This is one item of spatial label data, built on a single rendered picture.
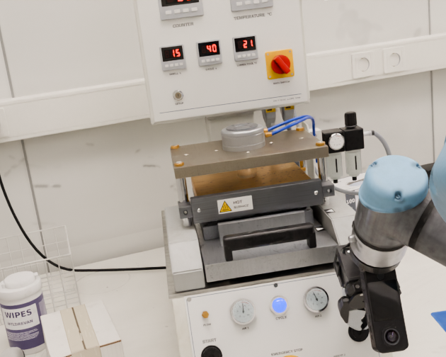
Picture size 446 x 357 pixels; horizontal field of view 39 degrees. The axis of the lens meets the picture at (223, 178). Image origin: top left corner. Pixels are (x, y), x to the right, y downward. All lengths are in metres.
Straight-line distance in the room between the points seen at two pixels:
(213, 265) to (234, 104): 0.39
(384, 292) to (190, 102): 0.58
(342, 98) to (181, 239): 0.95
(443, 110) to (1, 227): 1.34
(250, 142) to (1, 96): 0.73
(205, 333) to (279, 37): 0.60
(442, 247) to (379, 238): 0.08
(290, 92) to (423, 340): 0.54
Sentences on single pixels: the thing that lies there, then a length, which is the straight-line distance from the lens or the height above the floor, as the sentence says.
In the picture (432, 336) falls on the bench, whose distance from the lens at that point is 1.23.
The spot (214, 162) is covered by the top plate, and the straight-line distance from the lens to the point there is 1.08.
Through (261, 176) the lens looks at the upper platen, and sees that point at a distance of 1.17.
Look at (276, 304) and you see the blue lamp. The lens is 1.03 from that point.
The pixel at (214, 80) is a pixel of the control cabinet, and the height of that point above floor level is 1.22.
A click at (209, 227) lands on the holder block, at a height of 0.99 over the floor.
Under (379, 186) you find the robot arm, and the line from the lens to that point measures 0.76.
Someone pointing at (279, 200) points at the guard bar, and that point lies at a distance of 1.10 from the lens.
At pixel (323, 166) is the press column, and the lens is 1.13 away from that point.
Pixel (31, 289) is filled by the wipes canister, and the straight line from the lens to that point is 1.30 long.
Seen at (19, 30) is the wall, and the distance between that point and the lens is 1.64.
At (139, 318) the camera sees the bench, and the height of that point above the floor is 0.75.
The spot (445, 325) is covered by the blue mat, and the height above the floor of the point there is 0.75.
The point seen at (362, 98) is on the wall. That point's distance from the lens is 1.91.
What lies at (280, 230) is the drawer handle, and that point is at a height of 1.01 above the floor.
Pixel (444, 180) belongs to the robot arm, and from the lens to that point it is 0.39.
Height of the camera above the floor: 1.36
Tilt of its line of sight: 15 degrees down
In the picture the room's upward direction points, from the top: 7 degrees counter-clockwise
